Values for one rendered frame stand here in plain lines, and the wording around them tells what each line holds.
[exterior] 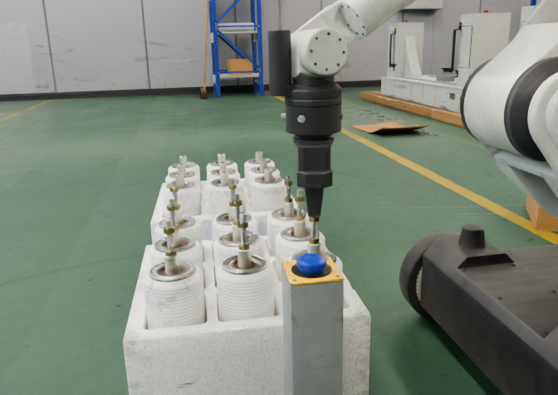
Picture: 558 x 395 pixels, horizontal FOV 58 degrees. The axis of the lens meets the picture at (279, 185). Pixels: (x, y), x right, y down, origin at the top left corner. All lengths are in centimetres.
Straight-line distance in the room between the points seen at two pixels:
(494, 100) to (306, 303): 39
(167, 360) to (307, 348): 25
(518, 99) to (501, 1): 777
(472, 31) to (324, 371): 356
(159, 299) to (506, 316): 54
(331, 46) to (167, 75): 642
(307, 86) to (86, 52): 652
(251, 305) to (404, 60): 468
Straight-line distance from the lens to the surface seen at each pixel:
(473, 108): 82
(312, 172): 76
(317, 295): 66
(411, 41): 538
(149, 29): 712
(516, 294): 95
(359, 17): 79
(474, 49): 409
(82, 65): 722
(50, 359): 117
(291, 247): 93
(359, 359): 89
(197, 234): 105
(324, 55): 73
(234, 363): 84
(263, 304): 84
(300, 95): 75
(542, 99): 74
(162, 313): 83
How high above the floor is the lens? 60
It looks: 16 degrees down
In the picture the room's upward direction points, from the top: 1 degrees counter-clockwise
